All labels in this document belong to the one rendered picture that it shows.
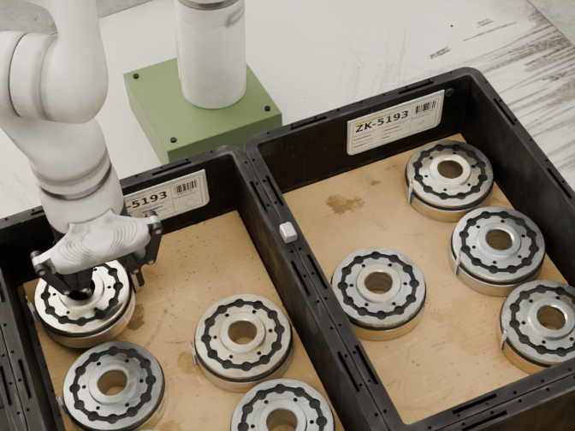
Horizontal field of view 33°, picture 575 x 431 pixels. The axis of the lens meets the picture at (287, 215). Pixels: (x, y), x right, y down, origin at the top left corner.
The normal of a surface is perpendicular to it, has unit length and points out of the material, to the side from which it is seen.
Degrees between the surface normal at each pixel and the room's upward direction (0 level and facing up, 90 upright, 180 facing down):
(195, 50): 87
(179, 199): 90
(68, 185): 90
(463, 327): 0
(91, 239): 6
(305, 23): 0
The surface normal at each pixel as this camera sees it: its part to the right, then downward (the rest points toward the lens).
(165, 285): -0.04, -0.61
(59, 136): 0.18, -0.49
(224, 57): 0.41, 0.70
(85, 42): 0.86, -0.10
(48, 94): -0.20, 0.44
